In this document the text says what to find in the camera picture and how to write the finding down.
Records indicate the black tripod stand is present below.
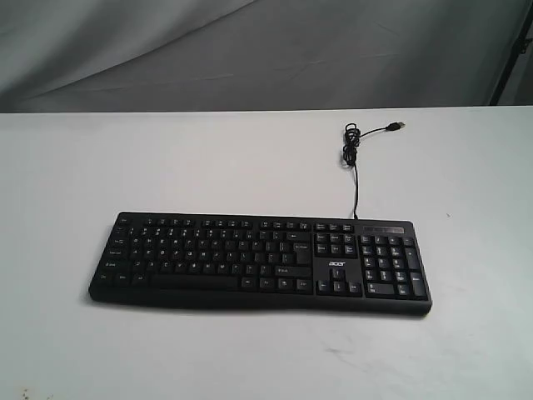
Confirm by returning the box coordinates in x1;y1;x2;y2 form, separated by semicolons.
489;1;532;106

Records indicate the black keyboard usb cable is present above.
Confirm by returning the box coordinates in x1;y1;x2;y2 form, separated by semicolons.
340;120;407;220

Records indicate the black acer keyboard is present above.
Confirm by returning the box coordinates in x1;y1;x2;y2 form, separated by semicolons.
88;212;432;315

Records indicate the grey backdrop cloth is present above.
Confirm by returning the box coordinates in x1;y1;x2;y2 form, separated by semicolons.
1;1;530;113

